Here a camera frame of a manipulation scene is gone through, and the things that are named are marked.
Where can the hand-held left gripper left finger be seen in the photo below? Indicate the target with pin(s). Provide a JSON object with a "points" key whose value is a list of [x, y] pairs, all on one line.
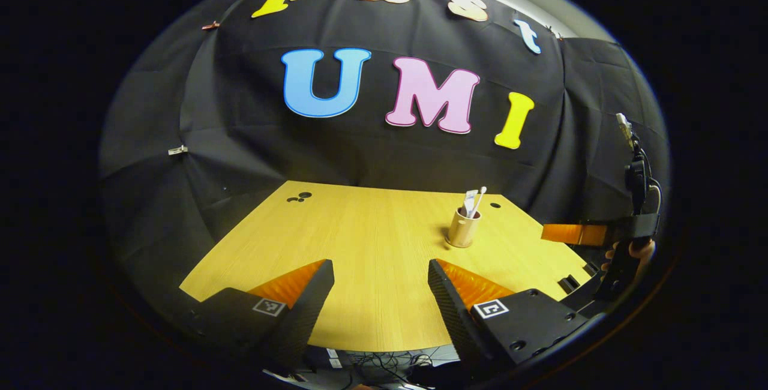
{"points": [[315, 294]]}

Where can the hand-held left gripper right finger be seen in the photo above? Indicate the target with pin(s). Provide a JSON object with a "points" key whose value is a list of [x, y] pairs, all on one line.
{"points": [[447, 306]]}

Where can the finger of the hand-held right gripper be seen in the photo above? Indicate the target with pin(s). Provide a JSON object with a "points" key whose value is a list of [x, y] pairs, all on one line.
{"points": [[573, 234]]}

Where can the beige cup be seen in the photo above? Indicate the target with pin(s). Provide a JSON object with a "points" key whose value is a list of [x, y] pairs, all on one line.
{"points": [[463, 231]]}

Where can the white toothbrush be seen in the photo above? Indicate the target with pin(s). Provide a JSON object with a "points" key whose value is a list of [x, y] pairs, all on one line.
{"points": [[480, 197]]}

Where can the white toothpaste tube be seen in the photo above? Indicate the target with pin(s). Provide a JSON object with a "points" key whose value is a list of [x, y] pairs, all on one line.
{"points": [[469, 203]]}

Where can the wooden desktop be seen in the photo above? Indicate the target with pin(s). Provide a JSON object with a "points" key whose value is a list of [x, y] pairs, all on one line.
{"points": [[360, 240]]}

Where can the black backdrop cloth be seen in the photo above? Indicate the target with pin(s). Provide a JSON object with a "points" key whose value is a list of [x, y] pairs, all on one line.
{"points": [[360, 156]]}

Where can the silver metal clip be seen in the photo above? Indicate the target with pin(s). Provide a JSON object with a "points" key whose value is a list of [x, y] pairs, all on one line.
{"points": [[177, 150]]}

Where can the copper clip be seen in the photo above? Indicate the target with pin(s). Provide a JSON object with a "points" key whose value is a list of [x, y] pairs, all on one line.
{"points": [[210, 25]]}

